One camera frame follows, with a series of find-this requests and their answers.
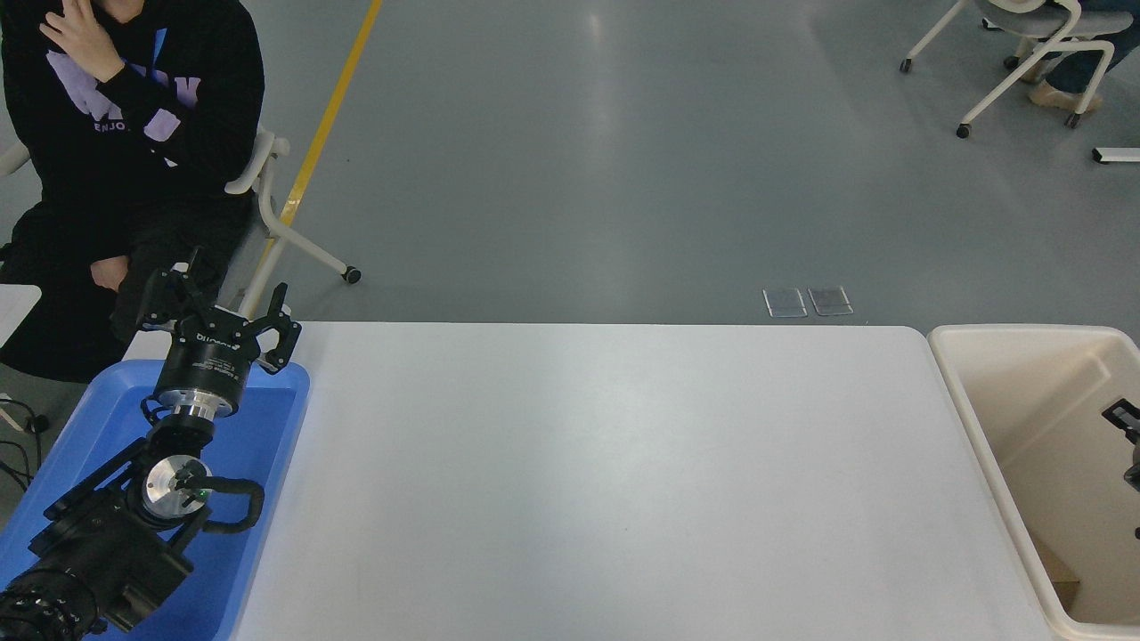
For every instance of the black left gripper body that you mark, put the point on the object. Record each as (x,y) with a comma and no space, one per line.
(207,365)

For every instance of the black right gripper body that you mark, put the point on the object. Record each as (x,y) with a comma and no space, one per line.
(1134,478)

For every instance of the white floor bar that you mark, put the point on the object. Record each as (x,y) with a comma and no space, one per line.
(1118,155)

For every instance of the person's left hand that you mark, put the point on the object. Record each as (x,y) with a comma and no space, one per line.
(85,40)

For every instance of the person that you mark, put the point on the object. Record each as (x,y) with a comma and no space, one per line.
(1064,96)
(107,196)

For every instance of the small white side table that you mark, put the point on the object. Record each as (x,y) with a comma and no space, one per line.
(13,312)

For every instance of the clear floor plate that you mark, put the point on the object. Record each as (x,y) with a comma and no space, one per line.
(830,301)
(785,303)

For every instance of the white chair with casters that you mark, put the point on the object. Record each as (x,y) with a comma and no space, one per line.
(1015,76)
(267,223)

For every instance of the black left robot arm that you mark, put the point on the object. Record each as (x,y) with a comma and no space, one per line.
(98,552)

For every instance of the person's right hand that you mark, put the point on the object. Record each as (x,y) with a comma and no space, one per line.
(109,274)

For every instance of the blue plastic tray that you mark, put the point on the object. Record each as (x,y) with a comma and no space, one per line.
(258,445)

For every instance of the person's left forearm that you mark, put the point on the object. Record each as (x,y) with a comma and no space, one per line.
(142,96)

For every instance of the large pale plastic bin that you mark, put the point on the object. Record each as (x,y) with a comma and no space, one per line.
(1024,401)

